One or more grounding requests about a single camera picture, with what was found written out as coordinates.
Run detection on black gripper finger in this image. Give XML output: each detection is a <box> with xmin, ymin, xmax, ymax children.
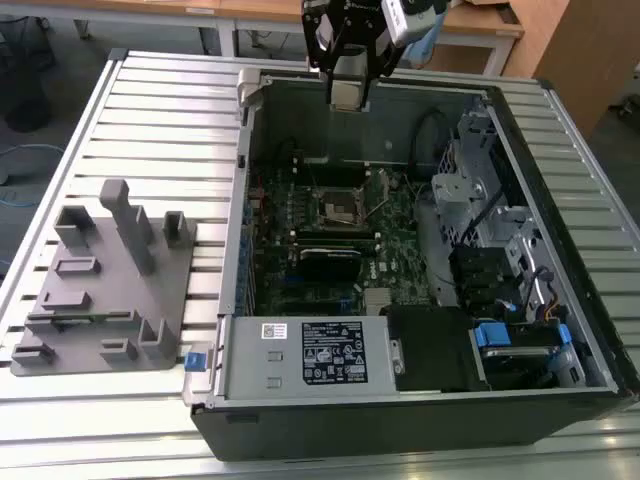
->
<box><xmin>362</xmin><ymin>27</ymin><xmax>401</xmax><ymax>114</ymax></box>
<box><xmin>301</xmin><ymin>0</ymin><xmax>342</xmax><ymax>106</ymax></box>

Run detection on silver CPU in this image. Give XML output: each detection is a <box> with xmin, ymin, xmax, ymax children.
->
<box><xmin>329</xmin><ymin>54</ymin><xmax>370</xmax><ymax>111</ymax></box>

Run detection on CPU socket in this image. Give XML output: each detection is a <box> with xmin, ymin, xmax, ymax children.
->
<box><xmin>312</xmin><ymin>185</ymin><xmax>379</xmax><ymax>231</ymax></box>

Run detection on pale blue teach pendant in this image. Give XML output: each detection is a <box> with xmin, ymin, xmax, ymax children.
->
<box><xmin>403</xmin><ymin>9</ymin><xmax>446</xmax><ymax>65</ymax></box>

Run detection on metal drive cage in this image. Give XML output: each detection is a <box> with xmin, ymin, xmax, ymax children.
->
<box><xmin>430</xmin><ymin>97</ymin><xmax>546</xmax><ymax>314</ymax></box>

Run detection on wooden cabinet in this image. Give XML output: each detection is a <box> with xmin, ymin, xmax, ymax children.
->
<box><xmin>502</xmin><ymin>0</ymin><xmax>640</xmax><ymax>139</ymax></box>

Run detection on green motherboard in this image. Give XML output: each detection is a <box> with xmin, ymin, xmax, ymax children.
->
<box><xmin>244</xmin><ymin>164</ymin><xmax>441</xmax><ymax>317</ymax></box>

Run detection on black graphics card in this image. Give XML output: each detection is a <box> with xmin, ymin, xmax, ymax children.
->
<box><xmin>298</xmin><ymin>247</ymin><xmax>362</xmax><ymax>296</ymax></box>

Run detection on black mesh basket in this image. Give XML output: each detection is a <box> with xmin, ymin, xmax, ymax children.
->
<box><xmin>0</xmin><ymin>13</ymin><xmax>57</xmax><ymax>74</ymax></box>

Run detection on black round bin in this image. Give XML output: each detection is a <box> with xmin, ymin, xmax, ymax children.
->
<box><xmin>3</xmin><ymin>69</ymin><xmax>54</xmax><ymax>134</ymax></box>

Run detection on blue disk carrier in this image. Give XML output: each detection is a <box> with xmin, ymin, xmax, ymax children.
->
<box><xmin>473</xmin><ymin>322</ymin><xmax>572</xmax><ymax>351</ymax></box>

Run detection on grey parts rack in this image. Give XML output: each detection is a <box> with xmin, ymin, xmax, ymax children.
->
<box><xmin>8</xmin><ymin>178</ymin><xmax>199</xmax><ymax>377</ymax></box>

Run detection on grey power supply unit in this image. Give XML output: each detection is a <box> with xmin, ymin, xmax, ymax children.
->
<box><xmin>212</xmin><ymin>315</ymin><xmax>401</xmax><ymax>401</ymax></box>

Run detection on green RAM stick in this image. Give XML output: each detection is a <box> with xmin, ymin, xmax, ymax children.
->
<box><xmin>28</xmin><ymin>311</ymin><xmax>132</xmax><ymax>326</ymax></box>

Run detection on black PC case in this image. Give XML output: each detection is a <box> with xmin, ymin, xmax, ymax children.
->
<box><xmin>180</xmin><ymin>67</ymin><xmax>640</xmax><ymax>462</ymax></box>

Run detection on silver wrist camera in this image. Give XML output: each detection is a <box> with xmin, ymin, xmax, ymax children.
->
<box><xmin>380</xmin><ymin>0</ymin><xmax>410</xmax><ymax>50</ymax></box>

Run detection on grey case latch handle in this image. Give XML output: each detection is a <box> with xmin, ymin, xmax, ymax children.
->
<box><xmin>235</xmin><ymin>68</ymin><xmax>264</xmax><ymax>109</ymax></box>

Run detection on thick black cable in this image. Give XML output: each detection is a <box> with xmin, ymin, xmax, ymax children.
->
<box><xmin>408</xmin><ymin>107</ymin><xmax>455</xmax><ymax>174</ymax></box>

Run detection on thin black cable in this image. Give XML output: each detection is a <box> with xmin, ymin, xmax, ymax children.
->
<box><xmin>459</xmin><ymin>182</ymin><xmax>504</xmax><ymax>246</ymax></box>

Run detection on black plastic drive bracket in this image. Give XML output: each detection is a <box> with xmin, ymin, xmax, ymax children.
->
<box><xmin>448</xmin><ymin>244</ymin><xmax>519</xmax><ymax>321</ymax></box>

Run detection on blue floor cable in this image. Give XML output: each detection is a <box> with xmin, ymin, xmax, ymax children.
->
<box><xmin>0</xmin><ymin>143</ymin><xmax>66</xmax><ymax>209</ymax></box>

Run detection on orange yellow power wires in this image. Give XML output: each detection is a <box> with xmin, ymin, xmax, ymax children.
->
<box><xmin>537</xmin><ymin>294</ymin><xmax>569</xmax><ymax>326</ymax></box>

